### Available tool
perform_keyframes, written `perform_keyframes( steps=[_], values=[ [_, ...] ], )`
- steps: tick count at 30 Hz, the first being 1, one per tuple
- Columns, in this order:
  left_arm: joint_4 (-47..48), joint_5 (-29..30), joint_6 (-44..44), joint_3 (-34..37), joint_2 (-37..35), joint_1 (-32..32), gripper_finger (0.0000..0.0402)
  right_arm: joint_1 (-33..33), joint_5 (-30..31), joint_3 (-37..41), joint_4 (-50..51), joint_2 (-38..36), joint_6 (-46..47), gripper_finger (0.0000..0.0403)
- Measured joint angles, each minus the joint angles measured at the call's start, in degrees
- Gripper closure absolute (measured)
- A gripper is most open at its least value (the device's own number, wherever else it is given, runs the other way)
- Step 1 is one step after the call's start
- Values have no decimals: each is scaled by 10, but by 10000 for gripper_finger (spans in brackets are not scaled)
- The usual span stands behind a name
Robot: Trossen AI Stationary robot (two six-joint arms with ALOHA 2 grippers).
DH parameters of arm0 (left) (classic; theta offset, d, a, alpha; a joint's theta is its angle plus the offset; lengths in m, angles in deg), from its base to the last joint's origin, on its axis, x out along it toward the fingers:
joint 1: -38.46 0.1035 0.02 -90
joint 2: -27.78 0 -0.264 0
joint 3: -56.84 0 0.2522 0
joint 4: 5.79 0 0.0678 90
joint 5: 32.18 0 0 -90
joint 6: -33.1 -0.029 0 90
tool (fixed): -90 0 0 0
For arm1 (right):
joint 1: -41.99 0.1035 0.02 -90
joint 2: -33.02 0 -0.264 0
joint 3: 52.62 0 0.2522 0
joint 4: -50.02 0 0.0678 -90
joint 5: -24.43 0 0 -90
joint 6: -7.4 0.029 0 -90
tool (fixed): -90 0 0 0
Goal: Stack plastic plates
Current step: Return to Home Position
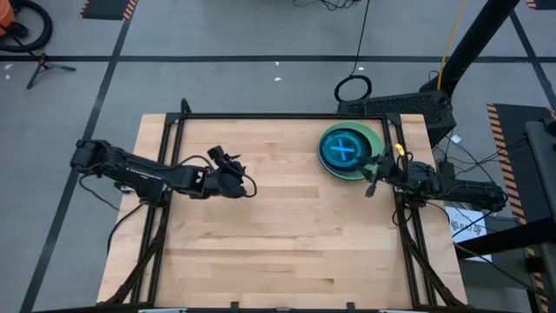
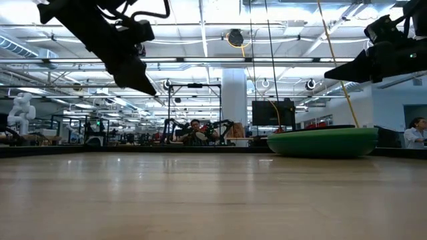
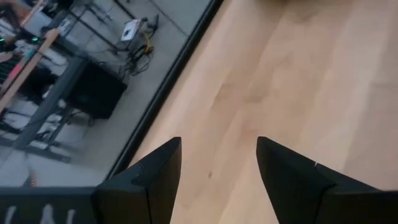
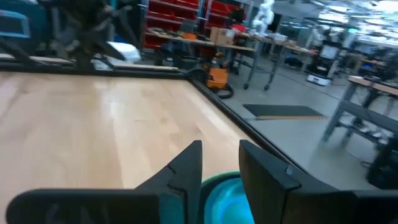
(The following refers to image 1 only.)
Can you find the small floor tripod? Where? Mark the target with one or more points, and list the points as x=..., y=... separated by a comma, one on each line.
x=43, y=66

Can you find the black metal beam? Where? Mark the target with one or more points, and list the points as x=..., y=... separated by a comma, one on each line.
x=499, y=239

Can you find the small white card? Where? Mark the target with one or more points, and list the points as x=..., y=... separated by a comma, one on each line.
x=455, y=139

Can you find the black slanted pole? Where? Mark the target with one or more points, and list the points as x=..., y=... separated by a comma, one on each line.
x=473, y=39

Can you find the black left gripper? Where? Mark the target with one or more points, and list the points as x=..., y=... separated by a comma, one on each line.
x=221, y=184

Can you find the black cart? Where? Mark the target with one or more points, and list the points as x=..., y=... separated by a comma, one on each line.
x=545, y=165

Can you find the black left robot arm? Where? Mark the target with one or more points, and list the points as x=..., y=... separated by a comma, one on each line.
x=139, y=171

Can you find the white paper label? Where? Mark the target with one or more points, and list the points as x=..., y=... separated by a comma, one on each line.
x=469, y=235

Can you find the black hazard striped floor mat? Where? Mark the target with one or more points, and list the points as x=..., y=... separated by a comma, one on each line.
x=543, y=4
x=106, y=8
x=508, y=126

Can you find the light green plastic plate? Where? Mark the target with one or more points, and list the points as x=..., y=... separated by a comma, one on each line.
x=375, y=139

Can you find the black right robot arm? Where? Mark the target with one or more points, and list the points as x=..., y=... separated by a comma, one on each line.
x=469, y=191

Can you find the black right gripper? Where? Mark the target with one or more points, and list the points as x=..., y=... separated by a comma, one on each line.
x=397, y=174

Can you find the black plastic plate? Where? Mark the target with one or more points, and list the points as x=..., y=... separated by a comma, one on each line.
x=368, y=152

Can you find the orange vacuum cleaner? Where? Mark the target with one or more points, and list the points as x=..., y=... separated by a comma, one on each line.
x=5, y=17

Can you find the black aluminium table frame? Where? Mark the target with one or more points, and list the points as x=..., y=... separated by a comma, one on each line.
x=278, y=116

